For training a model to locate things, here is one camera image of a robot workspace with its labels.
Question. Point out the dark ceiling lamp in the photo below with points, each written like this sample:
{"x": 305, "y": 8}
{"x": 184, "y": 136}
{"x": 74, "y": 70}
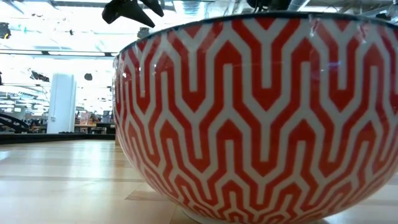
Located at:
{"x": 143, "y": 32}

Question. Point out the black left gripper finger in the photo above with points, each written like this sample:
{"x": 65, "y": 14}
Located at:
{"x": 154, "y": 6}
{"x": 130, "y": 11}

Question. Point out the grey ceiling duct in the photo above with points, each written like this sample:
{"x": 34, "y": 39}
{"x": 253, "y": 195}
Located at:
{"x": 298, "y": 4}

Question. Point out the dark fixture with yellow spot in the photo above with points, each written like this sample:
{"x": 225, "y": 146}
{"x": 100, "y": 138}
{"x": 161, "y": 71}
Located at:
{"x": 4, "y": 30}

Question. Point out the black table edge strip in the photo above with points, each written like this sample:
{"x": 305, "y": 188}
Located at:
{"x": 56, "y": 138}

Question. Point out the wooden shelf leg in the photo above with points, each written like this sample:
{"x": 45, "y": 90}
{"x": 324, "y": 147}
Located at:
{"x": 116, "y": 140}

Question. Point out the round black ceiling fixture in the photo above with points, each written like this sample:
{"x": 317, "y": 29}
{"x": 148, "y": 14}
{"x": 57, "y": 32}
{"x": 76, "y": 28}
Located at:
{"x": 88, "y": 76}

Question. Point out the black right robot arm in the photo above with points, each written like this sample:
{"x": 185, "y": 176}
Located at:
{"x": 269, "y": 3}

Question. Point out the dark angular ceiling fixture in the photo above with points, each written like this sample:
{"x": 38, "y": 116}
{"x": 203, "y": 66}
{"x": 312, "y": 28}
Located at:
{"x": 39, "y": 76}

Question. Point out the red white patterned bowl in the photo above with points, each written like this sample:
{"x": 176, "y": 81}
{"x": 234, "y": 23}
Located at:
{"x": 248, "y": 124}

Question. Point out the black curved frame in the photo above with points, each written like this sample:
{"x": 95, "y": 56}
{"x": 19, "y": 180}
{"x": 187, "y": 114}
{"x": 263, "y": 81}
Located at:
{"x": 14, "y": 122}

